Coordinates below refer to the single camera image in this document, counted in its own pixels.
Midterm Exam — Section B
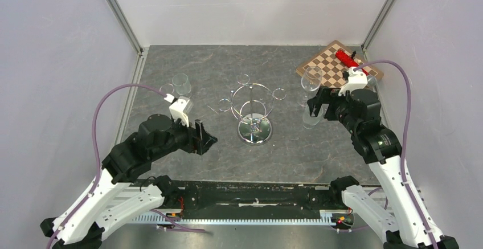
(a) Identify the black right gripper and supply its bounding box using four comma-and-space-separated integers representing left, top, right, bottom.
308, 84, 360, 134

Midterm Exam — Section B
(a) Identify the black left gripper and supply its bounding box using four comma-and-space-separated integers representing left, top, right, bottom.
152, 112, 219, 161

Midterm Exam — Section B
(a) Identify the clear wine glass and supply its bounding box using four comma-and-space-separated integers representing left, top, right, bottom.
297, 66, 323, 107
302, 105, 324, 129
159, 83, 175, 96
172, 73, 192, 97

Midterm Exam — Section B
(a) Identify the chrome wine glass rack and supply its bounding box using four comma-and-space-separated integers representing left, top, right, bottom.
218, 74, 286, 146

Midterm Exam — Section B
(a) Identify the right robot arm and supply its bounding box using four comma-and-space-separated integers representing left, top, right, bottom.
307, 88, 459, 248

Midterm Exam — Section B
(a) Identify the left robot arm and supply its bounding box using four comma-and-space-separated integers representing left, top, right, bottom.
40, 115, 218, 248

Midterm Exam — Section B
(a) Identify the wooden chessboard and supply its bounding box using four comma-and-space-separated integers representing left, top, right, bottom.
296, 40, 385, 89

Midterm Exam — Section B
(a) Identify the red glitter microphone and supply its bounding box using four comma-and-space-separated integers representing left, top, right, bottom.
335, 49, 377, 88

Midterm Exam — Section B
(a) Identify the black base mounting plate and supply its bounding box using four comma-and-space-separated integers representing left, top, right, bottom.
162, 181, 349, 220

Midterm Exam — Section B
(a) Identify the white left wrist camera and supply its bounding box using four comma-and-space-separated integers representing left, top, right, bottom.
164, 93, 194, 127

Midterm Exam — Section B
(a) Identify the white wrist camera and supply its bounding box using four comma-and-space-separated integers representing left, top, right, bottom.
338, 67, 368, 96
164, 93, 194, 127

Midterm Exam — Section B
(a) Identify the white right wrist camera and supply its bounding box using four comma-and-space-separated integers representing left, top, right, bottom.
338, 67, 368, 96

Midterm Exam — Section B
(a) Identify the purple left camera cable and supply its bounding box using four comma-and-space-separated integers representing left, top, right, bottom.
45, 84, 206, 249

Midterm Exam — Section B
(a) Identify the white cable duct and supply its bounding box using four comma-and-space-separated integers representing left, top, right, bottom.
128, 212, 336, 226

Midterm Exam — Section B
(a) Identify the aluminium frame rail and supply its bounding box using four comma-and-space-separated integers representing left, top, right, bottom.
106, 0, 144, 54

